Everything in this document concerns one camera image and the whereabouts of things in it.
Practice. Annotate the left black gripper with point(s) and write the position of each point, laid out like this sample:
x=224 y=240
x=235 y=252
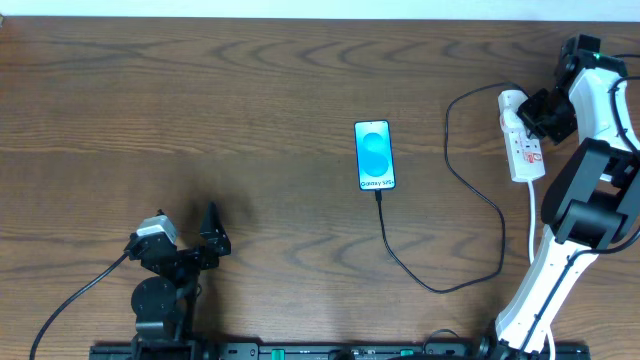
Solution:
x=187 y=256

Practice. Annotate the white power strip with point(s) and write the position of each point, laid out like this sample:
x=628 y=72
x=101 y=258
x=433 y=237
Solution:
x=524 y=154

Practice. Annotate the blue Galaxy smartphone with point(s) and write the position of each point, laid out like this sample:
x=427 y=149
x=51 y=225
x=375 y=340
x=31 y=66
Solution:
x=374 y=153

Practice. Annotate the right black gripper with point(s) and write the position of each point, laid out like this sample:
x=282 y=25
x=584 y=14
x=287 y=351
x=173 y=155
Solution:
x=542 y=111

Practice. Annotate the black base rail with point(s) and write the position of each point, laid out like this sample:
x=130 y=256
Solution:
x=434 y=349

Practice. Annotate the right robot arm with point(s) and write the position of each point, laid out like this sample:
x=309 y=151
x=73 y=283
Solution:
x=590 y=208

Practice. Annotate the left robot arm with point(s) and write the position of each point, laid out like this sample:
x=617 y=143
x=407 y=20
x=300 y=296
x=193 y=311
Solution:
x=165 y=303

